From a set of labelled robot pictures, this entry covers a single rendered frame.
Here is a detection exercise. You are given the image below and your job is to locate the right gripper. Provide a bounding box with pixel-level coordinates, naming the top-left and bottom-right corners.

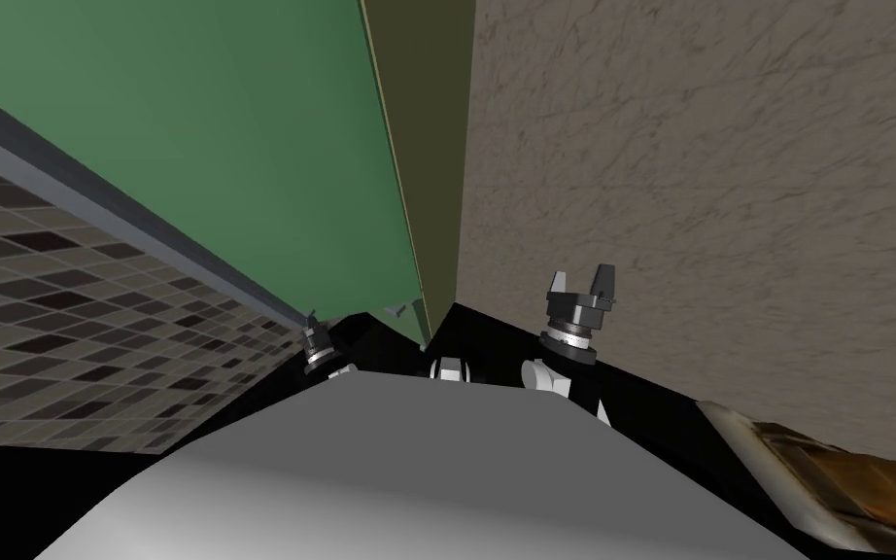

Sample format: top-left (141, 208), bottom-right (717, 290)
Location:
top-left (544, 263), bottom-right (618, 320)

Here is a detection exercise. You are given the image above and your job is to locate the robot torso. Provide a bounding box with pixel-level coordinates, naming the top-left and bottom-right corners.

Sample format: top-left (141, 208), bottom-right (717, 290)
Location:
top-left (31, 356), bottom-right (809, 560)

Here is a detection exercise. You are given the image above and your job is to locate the green door leaf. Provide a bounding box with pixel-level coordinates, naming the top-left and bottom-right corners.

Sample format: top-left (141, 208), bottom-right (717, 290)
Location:
top-left (0, 0), bottom-right (429, 348)

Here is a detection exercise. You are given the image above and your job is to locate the brown white-edged wooden board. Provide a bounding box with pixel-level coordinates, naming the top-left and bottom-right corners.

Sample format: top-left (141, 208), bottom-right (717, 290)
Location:
top-left (695, 399), bottom-right (896, 560)

